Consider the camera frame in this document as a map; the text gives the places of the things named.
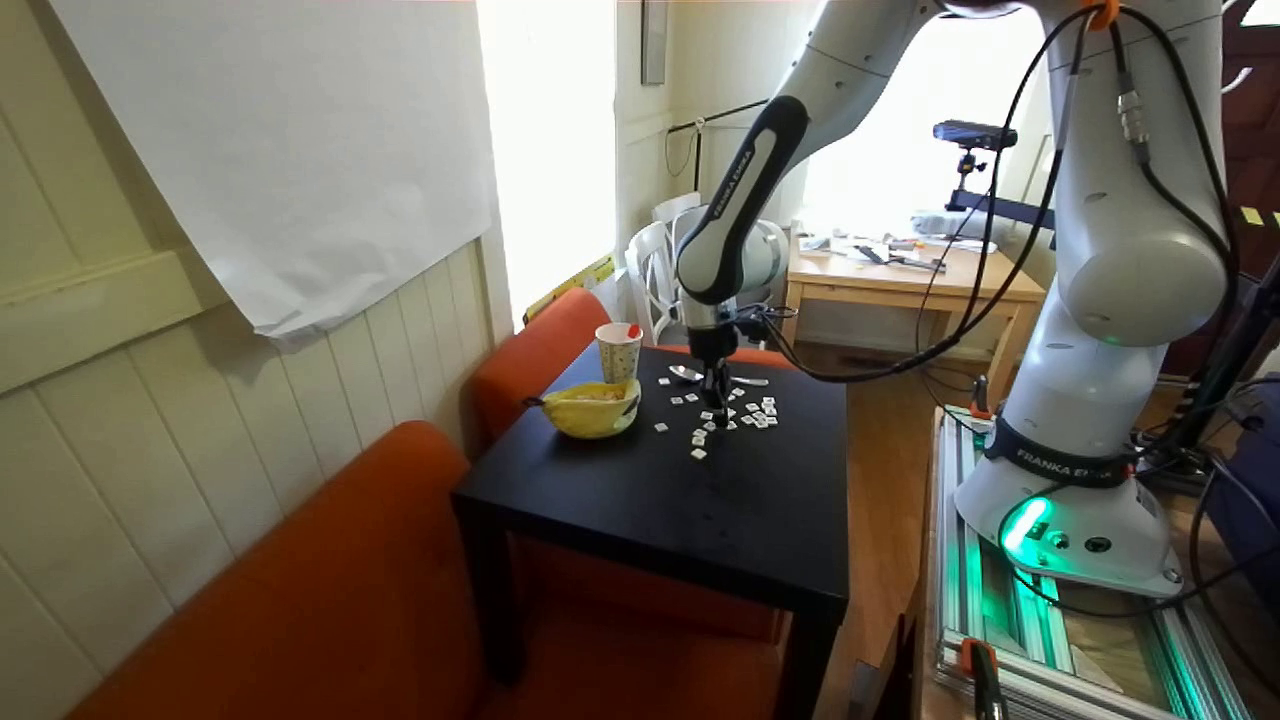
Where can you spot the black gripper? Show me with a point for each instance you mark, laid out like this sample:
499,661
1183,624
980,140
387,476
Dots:
712,345

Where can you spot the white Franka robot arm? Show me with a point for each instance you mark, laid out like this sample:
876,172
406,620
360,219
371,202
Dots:
1135,240

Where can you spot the metal spoon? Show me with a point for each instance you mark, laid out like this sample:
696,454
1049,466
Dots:
683,373

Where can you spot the dotted paper cup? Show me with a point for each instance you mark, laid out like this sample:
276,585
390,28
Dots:
619,363

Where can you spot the small red object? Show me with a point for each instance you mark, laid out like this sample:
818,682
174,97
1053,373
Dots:
628,329

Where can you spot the black square side table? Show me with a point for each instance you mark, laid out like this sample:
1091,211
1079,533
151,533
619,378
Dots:
704,494

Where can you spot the white plastic chair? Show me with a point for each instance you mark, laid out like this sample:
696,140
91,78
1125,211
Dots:
653,273

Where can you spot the yellow bowl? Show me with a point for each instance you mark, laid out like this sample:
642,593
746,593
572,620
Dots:
588,410

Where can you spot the light wooden desk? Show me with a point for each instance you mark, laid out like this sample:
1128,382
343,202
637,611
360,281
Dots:
867,281

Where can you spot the yellow wooden ledge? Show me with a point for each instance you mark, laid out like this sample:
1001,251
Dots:
564,286

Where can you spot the scattered white papers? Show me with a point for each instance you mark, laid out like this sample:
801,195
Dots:
880,251

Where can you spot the orange black clamp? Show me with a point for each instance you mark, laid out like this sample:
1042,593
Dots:
980,664

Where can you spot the orange fabric sofa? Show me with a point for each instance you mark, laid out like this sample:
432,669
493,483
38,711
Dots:
334,585

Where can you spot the large white paper sheet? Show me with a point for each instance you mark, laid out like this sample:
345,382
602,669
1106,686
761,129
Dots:
267,133

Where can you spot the blue fabric object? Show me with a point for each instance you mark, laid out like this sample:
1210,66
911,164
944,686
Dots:
1253,494

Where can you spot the dark wooden cabinet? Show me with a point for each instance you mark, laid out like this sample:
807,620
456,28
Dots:
1253,122

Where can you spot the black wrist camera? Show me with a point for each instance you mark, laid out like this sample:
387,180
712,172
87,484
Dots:
756,323

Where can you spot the blue camera stand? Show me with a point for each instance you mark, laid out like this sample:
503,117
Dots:
1012,211

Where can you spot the dark framed wall picture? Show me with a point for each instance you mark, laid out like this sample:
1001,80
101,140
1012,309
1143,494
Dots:
653,43

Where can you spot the black stereo camera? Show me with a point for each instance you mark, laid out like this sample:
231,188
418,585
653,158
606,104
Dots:
972,133

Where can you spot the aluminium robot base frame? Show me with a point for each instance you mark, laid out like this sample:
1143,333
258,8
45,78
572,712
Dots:
1106,652

